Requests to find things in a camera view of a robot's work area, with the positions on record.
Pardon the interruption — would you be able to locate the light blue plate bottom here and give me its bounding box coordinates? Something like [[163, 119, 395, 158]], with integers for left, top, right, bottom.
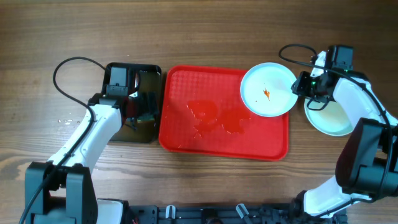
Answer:
[[304, 99, 354, 136]]

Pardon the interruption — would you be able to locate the light blue plate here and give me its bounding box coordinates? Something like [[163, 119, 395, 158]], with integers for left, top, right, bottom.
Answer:
[[240, 62, 298, 117], [304, 99, 354, 136]]

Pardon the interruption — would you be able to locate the green yellow sponge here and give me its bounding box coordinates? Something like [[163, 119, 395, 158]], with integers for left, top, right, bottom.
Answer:
[[137, 113, 154, 121]]

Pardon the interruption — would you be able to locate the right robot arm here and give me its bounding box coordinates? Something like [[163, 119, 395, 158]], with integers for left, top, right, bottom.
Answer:
[[289, 45, 397, 221]]

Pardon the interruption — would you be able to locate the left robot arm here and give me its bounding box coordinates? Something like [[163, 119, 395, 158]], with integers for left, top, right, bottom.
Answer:
[[19, 92, 159, 223]]

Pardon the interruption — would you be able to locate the black water tray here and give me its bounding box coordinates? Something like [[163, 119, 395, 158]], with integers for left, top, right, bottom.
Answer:
[[102, 62, 162, 143]]

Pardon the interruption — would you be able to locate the red plastic serving tray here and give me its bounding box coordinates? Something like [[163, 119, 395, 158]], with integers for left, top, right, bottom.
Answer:
[[159, 65, 289, 161]]

